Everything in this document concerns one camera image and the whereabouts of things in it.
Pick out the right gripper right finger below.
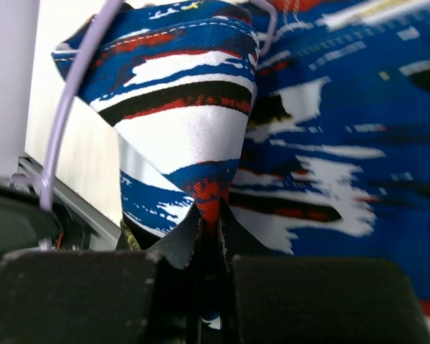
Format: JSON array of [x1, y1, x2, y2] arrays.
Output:
[[217, 202, 430, 343]]

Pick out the aluminium front rail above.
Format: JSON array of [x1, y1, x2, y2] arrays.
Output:
[[10, 157, 121, 251]]

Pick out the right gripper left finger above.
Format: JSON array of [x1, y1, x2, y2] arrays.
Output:
[[0, 208, 202, 343]]

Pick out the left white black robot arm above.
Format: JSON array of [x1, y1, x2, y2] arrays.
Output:
[[0, 180, 91, 259]]

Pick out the blue white patterned trousers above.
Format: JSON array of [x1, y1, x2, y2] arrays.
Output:
[[51, 0, 430, 329]]

